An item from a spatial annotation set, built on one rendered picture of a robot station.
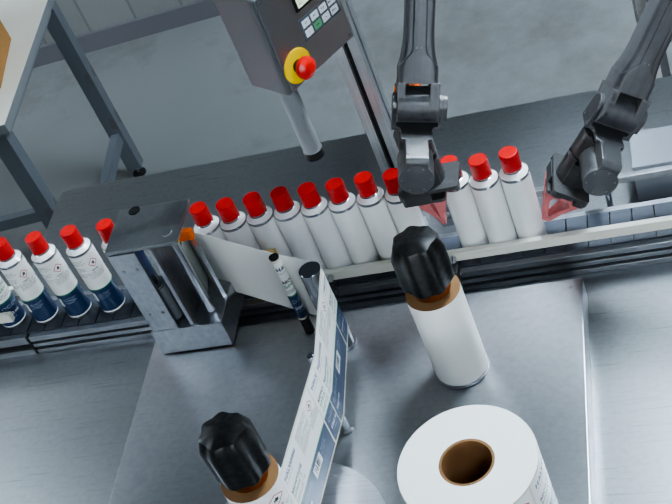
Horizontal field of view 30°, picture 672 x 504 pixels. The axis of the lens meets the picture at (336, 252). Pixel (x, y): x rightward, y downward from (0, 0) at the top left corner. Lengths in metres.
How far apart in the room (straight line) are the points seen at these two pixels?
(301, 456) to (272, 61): 0.63
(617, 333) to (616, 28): 2.24
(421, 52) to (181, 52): 3.10
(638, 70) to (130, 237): 0.89
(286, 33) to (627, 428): 0.81
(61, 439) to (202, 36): 2.87
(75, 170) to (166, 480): 2.61
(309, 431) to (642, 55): 0.77
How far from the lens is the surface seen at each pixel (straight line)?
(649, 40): 2.02
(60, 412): 2.44
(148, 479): 2.16
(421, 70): 1.95
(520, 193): 2.14
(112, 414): 2.37
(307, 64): 2.03
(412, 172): 1.94
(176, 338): 2.30
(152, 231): 2.17
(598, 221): 2.24
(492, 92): 4.12
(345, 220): 2.20
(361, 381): 2.12
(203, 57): 4.89
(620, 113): 2.04
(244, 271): 2.24
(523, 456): 1.75
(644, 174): 2.19
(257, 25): 1.99
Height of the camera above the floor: 2.39
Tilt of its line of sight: 40 degrees down
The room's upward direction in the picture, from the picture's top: 24 degrees counter-clockwise
